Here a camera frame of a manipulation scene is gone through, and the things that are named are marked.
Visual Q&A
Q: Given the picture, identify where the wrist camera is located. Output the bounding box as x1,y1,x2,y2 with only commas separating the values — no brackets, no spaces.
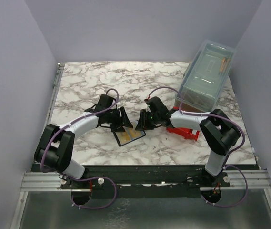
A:
145,96,169,117
95,94,116,112

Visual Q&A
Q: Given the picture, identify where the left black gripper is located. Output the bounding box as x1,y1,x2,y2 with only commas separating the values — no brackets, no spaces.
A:
106,107,133,133

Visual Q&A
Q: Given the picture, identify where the aluminium mounting rail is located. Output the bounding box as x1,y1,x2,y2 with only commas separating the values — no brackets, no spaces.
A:
20,170,271,192

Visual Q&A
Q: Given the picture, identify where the black leather card holder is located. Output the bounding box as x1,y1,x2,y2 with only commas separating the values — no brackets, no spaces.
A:
113,120,146,147

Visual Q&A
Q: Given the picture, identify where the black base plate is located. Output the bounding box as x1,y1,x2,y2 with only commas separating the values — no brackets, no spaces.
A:
21,165,263,204

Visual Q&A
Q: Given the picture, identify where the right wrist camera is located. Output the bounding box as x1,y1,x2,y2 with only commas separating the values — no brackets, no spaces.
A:
145,96,169,117

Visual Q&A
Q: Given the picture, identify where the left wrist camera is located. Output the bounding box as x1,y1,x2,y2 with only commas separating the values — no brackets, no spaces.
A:
95,94,116,112

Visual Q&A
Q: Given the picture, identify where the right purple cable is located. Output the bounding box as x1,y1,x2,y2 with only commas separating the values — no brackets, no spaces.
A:
144,87,249,208

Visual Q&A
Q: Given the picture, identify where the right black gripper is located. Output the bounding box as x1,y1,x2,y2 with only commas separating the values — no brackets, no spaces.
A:
135,109,160,131

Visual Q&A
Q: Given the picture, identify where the red plastic bin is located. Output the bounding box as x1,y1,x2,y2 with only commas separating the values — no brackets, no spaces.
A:
166,127,200,141

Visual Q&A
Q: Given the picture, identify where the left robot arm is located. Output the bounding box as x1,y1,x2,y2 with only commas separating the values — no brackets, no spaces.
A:
34,107,133,188

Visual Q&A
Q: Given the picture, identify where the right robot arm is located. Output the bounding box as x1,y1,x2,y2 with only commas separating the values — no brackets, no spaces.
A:
136,109,244,187

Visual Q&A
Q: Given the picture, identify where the purple cable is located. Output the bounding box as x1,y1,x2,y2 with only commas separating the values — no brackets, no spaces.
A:
144,87,249,208
40,88,120,210

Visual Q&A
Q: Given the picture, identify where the clear plastic storage box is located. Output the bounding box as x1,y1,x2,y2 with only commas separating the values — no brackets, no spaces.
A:
174,40,236,112

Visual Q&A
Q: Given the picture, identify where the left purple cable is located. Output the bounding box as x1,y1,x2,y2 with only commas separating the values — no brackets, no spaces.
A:
40,88,120,210

